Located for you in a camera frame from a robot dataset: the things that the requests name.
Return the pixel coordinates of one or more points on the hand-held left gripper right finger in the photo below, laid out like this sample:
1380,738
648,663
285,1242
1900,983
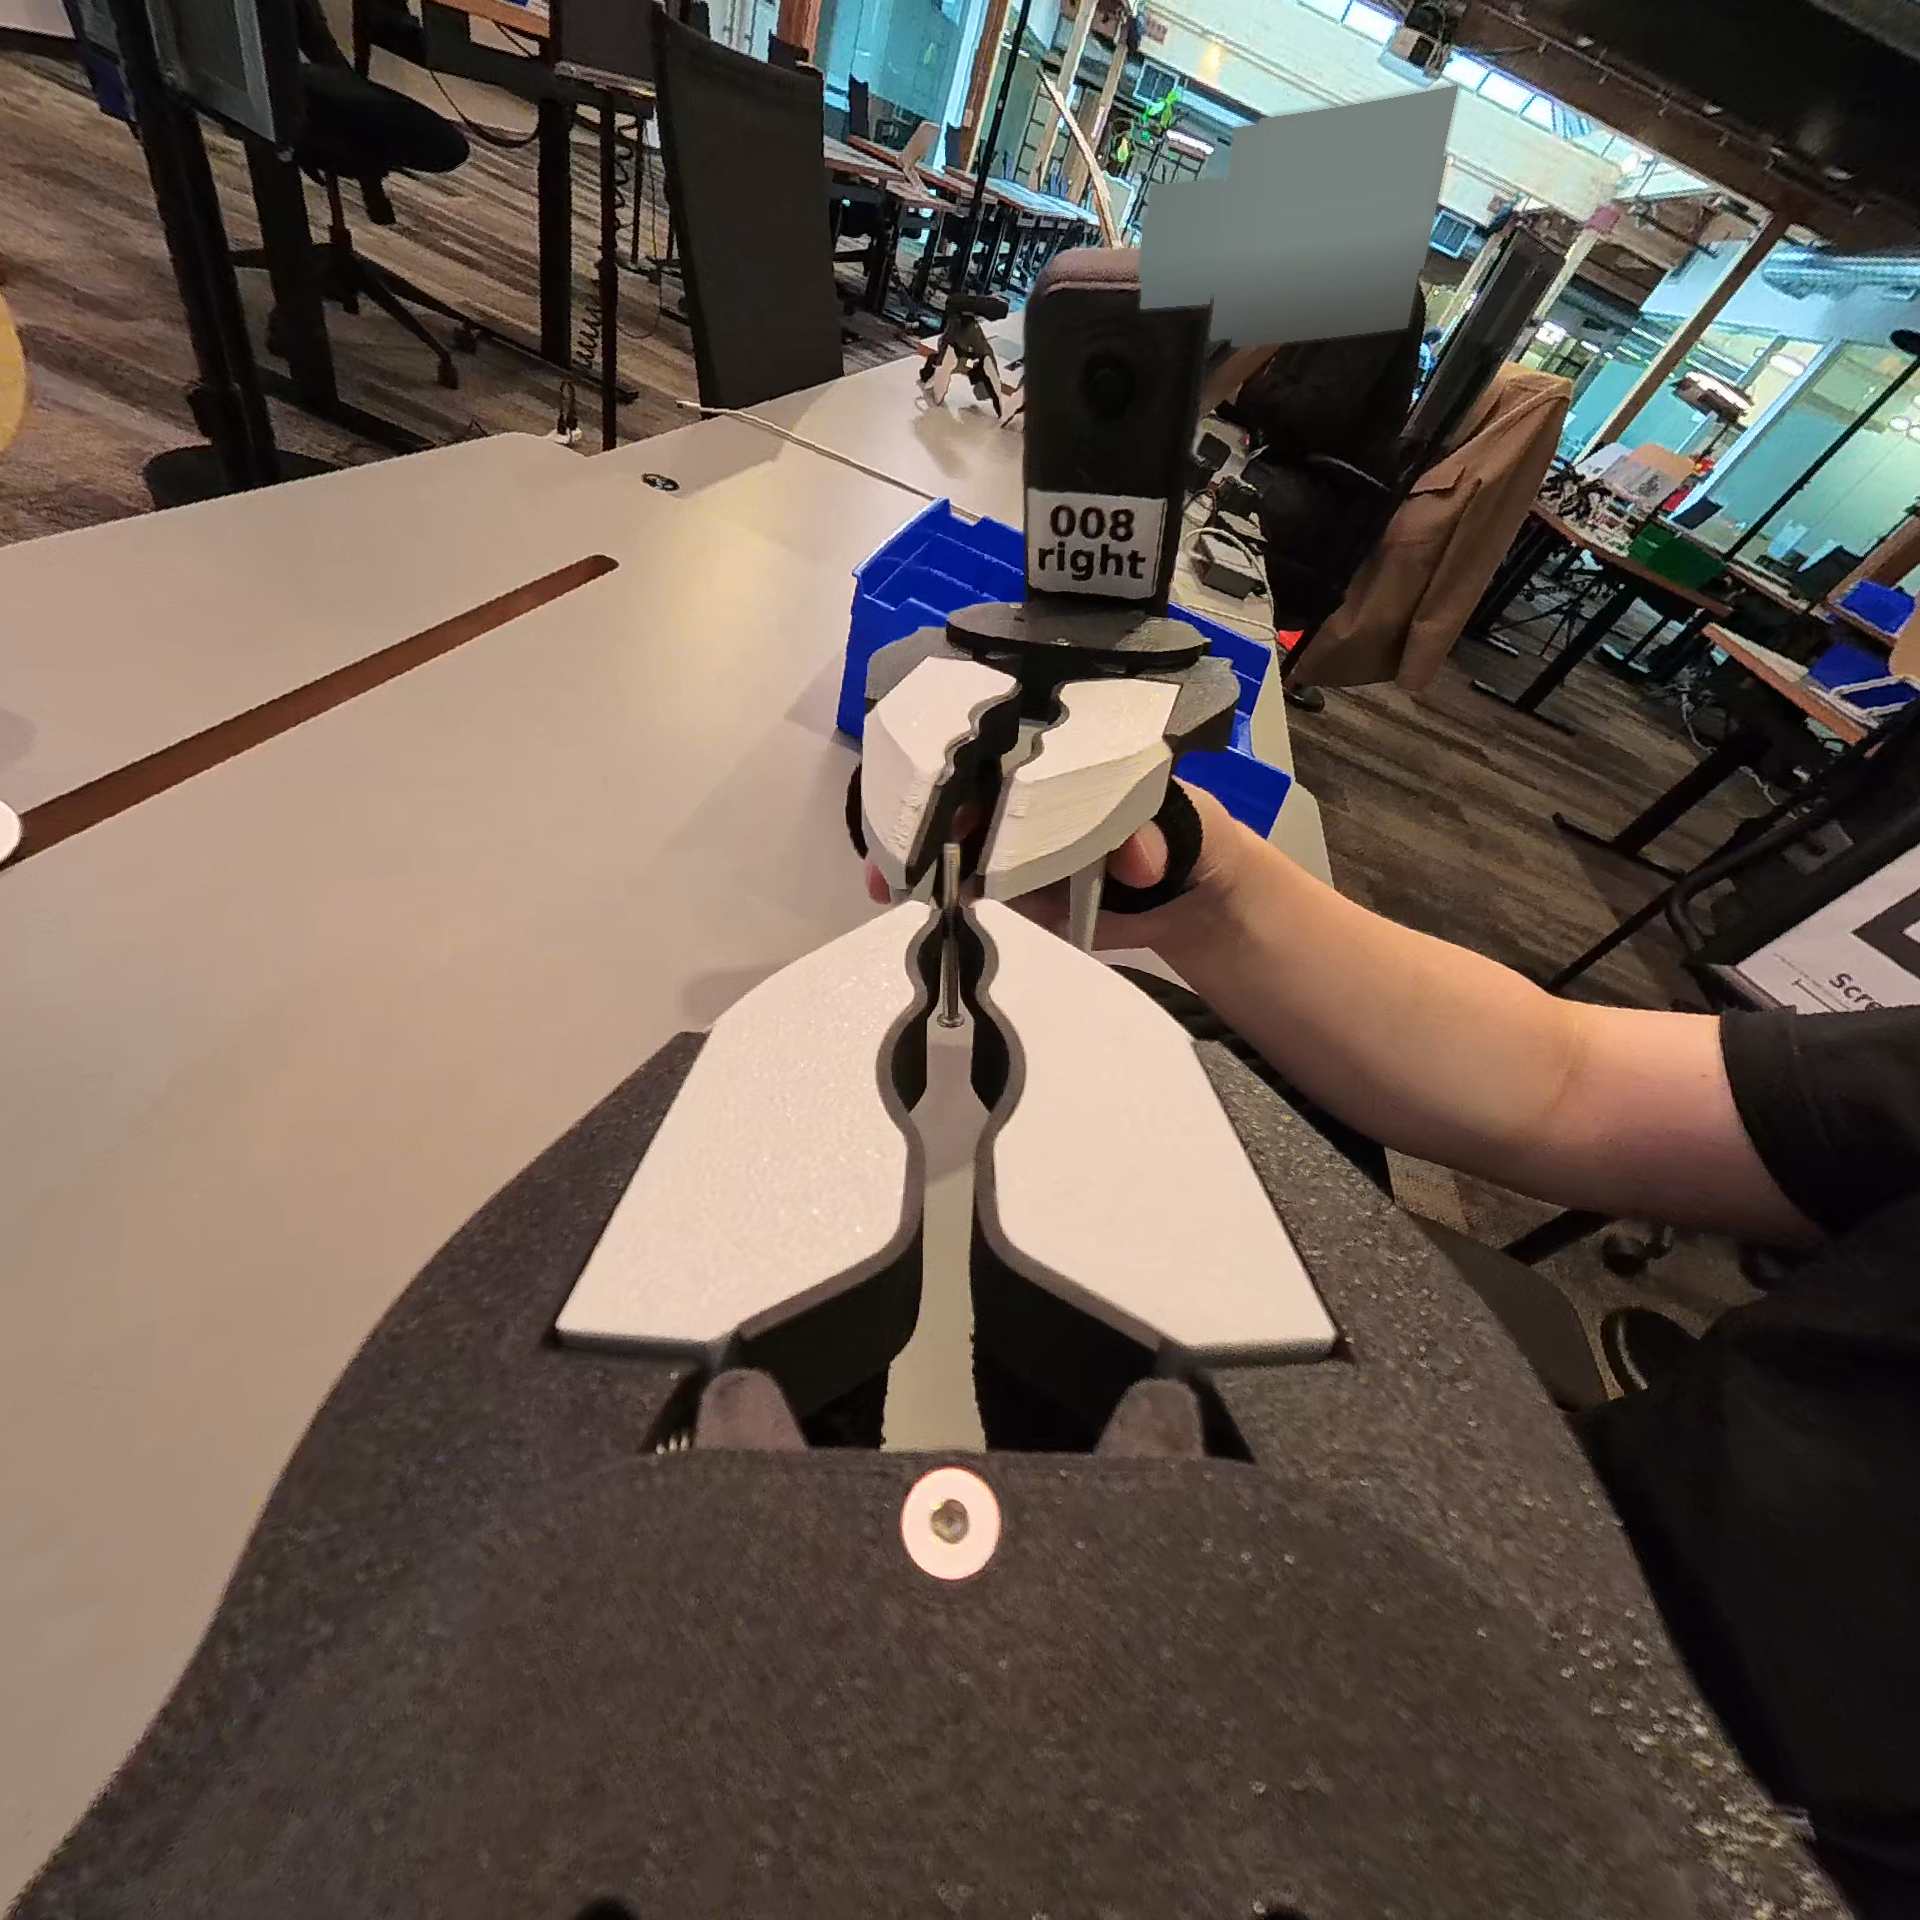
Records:
1156,1171

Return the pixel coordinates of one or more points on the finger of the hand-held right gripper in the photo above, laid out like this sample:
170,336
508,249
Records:
1094,779
923,748

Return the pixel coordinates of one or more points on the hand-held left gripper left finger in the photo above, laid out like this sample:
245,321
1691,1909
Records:
750,1153

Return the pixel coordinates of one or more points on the blue plastic bin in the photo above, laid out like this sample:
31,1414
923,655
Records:
915,585

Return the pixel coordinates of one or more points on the thin metal screw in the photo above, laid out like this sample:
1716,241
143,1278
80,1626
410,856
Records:
949,943

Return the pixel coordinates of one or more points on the person's right forearm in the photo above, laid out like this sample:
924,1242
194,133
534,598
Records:
1499,1049

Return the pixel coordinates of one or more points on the grey desk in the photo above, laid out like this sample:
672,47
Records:
374,976

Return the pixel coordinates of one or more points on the person's right hand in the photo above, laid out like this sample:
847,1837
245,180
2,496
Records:
1215,916

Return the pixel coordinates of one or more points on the idle gripper device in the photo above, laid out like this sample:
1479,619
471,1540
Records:
961,354

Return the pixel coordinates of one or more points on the brown jacket on chair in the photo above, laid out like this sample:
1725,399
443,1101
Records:
1473,524

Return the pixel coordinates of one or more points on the dark computer monitor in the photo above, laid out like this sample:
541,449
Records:
1483,332

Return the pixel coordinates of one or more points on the black mesh chair back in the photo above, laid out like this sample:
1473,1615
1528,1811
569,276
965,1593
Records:
750,223

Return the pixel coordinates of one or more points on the person's black shirt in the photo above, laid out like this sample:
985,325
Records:
1802,1425

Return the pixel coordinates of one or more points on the printed sign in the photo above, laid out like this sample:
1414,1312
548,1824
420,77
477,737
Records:
1846,958

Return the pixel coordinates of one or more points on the black office chair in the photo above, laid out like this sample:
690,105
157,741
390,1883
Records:
374,141

